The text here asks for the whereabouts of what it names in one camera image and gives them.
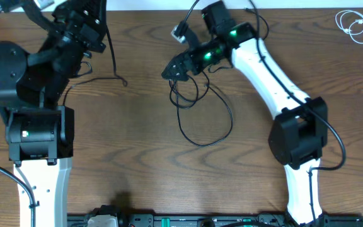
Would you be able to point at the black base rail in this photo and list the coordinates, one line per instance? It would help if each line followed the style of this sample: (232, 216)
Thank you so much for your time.
(149, 220)

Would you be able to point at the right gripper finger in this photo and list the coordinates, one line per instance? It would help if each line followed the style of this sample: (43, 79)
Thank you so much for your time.
(175, 73)
(178, 63)

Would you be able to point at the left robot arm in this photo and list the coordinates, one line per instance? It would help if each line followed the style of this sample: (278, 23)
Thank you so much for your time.
(39, 130)

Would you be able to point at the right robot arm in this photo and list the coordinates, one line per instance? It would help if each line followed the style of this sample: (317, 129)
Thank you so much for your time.
(299, 129)

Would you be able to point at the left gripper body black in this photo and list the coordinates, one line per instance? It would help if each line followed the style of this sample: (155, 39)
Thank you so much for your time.
(91, 38)

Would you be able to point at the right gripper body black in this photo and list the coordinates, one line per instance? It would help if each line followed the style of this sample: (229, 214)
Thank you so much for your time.
(206, 55)

